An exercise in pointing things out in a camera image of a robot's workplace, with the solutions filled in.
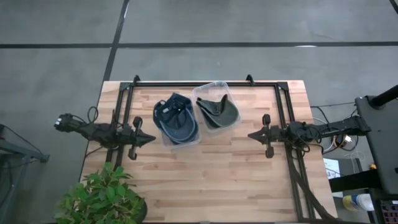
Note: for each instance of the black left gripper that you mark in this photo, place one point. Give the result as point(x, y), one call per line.
point(133, 138)

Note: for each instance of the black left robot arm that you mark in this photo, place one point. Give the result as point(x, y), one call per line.
point(93, 132)

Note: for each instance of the white blue yellow wipes tub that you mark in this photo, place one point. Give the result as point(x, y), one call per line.
point(357, 202)

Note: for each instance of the green potted plant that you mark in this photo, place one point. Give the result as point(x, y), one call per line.
point(102, 199)

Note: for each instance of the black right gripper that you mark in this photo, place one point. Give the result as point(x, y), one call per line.
point(273, 135)

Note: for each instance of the dark green baseball cap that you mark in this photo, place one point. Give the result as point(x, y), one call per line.
point(206, 115)
point(228, 115)

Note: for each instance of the white paper sheet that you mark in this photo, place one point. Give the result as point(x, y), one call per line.
point(331, 166)

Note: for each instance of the grey metal stand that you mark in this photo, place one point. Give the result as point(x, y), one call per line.
point(43, 158)

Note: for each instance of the dark grey equipment cart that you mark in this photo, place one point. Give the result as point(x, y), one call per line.
point(382, 140)

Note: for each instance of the red parts organizer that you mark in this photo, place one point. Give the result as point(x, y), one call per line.
point(390, 213)

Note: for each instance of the black round pole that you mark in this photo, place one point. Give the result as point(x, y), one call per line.
point(385, 96)

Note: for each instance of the black aluminium rig frame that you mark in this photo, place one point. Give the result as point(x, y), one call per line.
point(155, 84)

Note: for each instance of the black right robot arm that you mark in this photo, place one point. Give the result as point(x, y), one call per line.
point(335, 127)

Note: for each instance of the dark blue denim baseball cap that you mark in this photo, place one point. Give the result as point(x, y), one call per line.
point(161, 115)
point(182, 102)
point(183, 138)

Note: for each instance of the clear plastic storage bin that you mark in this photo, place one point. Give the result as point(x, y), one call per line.
point(202, 90)
point(182, 145)

